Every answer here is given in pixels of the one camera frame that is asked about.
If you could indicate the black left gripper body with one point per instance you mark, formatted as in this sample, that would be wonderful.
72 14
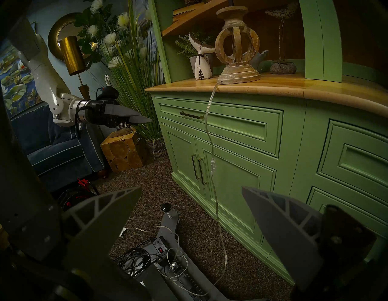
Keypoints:
97 113

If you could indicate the black power strip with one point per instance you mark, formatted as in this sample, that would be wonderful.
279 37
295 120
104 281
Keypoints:
160 245

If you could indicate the white artificial flowers bunch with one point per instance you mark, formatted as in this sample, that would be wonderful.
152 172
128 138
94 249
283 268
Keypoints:
92 30

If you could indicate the white whale tail figurine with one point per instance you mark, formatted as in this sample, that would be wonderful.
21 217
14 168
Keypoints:
201 68

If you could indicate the water lily painting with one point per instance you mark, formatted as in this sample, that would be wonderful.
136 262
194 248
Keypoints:
15 85

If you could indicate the green wooden shelf cabinet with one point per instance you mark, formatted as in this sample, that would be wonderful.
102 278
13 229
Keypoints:
242 127

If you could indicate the gold cylinder floor lamp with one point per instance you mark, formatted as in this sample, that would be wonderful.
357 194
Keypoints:
71 54

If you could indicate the blue armchair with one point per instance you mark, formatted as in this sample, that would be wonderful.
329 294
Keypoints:
54 151

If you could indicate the black white striped basket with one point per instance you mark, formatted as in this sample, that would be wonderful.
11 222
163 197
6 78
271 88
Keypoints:
123 126

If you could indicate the tall grass in basket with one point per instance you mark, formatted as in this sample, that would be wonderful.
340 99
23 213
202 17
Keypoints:
136 91

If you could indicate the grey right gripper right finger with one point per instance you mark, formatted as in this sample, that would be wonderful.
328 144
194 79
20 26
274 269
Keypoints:
288 230

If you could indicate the black base knob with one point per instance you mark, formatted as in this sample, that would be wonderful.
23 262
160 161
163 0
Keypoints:
166 207

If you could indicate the green herb in grey pot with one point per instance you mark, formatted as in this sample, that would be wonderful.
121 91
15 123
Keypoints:
185 45

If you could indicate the round gold mirror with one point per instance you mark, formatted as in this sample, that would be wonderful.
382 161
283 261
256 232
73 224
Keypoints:
54 33

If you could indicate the plant in woven pot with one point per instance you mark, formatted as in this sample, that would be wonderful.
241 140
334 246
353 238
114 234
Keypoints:
193 2

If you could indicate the brown bird figurine on stone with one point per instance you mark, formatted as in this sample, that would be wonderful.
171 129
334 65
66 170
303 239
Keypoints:
283 68

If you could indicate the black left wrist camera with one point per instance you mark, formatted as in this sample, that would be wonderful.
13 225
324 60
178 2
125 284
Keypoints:
109 94

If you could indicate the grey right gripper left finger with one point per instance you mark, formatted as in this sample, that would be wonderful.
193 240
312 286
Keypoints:
100 224

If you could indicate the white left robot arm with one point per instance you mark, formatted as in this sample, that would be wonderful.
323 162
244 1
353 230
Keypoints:
45 79

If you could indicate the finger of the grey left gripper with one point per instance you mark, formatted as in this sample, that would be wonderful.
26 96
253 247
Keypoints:
121 110
141 120

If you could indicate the pale blue shell bowl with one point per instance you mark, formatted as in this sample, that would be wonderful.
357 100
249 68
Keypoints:
260 59

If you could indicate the wooden log side table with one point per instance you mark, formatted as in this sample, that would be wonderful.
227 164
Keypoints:
121 151

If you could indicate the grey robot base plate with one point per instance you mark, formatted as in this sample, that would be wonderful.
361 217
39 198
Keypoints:
169 224

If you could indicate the carved wooden table lamp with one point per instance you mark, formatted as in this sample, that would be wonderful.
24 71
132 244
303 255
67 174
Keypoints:
238 71

